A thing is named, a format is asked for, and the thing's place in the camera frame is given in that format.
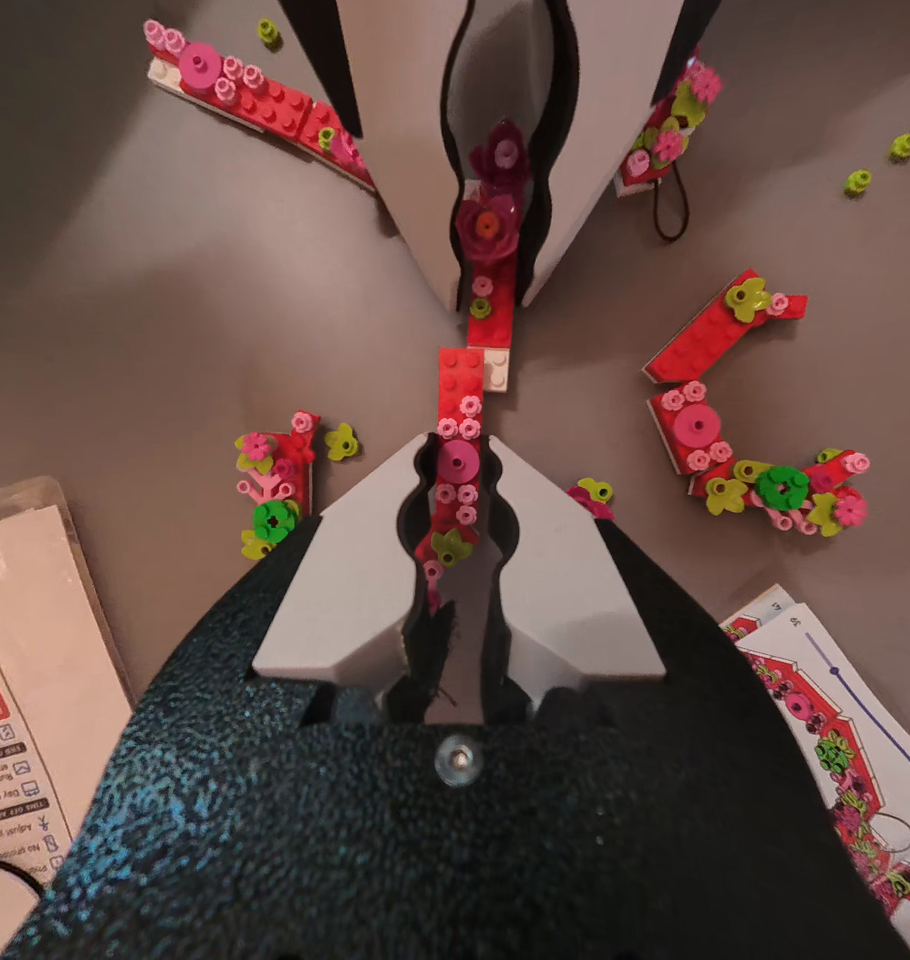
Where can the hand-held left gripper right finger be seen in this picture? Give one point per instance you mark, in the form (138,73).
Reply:
(575,585)

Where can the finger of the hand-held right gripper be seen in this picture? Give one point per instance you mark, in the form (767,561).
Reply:
(402,97)
(612,82)

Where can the red lego segment lime leaves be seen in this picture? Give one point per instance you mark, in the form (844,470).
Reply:
(639,169)

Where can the red lego segment pink coral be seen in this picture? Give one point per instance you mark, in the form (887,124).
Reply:
(290,457)

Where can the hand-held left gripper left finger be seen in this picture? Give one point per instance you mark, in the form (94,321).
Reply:
(335,585)

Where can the lime lego stud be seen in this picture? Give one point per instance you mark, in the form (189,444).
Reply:
(858,183)
(903,147)
(270,34)

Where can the lime lego leaf piece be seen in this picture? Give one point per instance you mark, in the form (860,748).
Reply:
(342,442)

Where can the long red lego segment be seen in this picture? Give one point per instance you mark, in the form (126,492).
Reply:
(275,105)

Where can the lego instruction booklet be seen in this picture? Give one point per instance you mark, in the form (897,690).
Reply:
(815,697)

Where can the red lego segment magenta flowers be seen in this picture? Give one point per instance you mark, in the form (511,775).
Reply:
(492,322)

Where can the red lego segment pink disc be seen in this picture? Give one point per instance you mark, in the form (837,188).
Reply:
(458,390)

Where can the magenta lego flower lime leaf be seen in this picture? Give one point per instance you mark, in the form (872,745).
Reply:
(593,499)

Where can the printed card in plastic sleeve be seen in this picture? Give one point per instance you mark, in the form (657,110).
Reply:
(27,585)

